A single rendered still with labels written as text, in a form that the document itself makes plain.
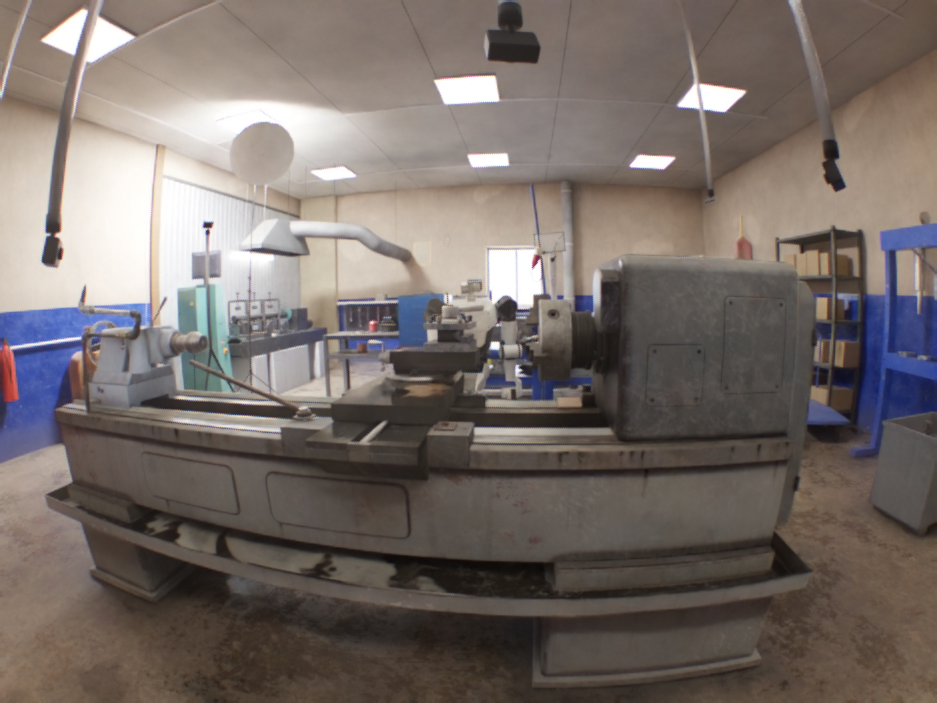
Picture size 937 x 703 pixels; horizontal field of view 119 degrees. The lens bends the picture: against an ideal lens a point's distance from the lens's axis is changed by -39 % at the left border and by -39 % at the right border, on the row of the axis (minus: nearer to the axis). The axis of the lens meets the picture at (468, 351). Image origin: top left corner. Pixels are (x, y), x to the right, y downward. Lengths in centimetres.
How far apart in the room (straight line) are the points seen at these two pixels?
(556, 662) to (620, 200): 813
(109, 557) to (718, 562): 241
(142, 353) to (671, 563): 199
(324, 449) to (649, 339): 87
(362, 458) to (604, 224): 789
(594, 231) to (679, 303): 746
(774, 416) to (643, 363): 45
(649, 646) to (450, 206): 810
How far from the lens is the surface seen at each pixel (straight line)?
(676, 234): 903
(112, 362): 213
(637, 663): 161
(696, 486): 134
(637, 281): 118
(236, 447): 148
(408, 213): 888
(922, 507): 291
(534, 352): 128
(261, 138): 506
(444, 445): 117
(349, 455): 114
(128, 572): 229
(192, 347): 184
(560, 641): 148
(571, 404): 159
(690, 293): 122
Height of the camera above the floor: 122
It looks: 7 degrees down
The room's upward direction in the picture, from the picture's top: 1 degrees counter-clockwise
